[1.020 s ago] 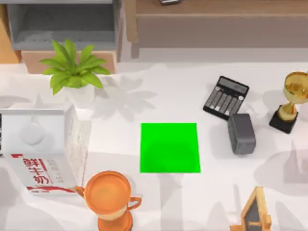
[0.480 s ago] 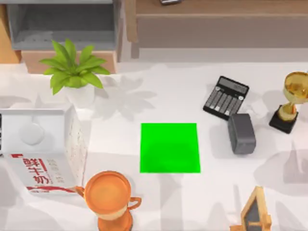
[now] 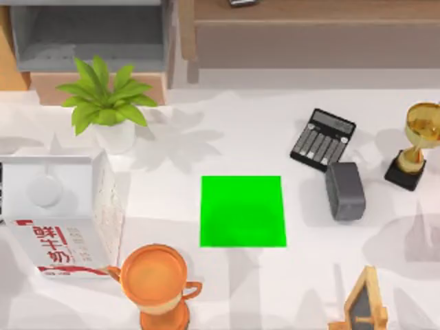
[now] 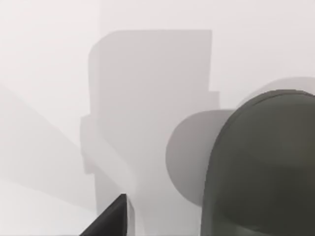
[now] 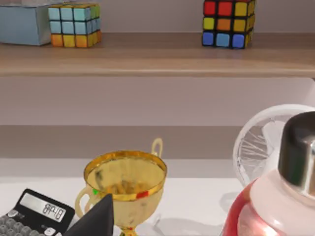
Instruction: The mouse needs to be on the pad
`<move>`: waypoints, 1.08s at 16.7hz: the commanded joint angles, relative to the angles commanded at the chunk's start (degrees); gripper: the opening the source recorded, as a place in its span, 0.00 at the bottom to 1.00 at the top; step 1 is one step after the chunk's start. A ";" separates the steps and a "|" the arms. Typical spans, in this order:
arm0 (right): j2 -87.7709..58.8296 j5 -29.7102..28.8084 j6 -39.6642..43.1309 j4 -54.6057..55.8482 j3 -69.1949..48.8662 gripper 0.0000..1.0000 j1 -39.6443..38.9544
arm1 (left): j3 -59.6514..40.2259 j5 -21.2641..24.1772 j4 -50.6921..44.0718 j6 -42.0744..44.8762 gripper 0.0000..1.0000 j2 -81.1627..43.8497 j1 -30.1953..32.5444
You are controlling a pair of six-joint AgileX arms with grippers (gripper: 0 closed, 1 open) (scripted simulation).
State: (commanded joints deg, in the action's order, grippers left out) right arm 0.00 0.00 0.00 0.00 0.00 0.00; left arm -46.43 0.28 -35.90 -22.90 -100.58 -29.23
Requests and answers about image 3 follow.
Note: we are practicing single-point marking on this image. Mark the wooden open shelf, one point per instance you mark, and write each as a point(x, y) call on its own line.
point(309, 34)

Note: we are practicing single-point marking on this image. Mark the grey pierced drawer inside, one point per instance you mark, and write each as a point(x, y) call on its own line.
point(89, 34)

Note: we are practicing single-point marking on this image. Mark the grey rounded box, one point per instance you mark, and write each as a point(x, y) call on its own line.
point(345, 191)

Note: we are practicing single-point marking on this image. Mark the white and red milk carton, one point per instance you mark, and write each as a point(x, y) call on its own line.
point(62, 213)

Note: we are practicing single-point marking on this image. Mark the orange trophy cup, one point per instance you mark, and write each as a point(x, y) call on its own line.
point(156, 282)

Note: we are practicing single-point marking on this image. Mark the wooden framed blackboard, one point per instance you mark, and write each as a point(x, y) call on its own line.
point(364, 302)

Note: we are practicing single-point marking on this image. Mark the small black object on shelf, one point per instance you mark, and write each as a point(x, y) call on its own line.
point(243, 2)

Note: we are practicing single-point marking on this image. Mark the black calculator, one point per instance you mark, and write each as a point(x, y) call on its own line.
point(323, 140)

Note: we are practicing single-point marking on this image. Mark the green plant in white pot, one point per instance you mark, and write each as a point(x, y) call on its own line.
point(103, 103)

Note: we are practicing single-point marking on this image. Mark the pale wooden drawer front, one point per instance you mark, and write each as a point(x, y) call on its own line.
point(99, 87)

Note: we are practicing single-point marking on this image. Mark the flat green square mat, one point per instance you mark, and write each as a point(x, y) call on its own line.
point(242, 211)

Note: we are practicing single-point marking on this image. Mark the gold trophy on black base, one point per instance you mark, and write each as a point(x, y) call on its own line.
point(414, 148)

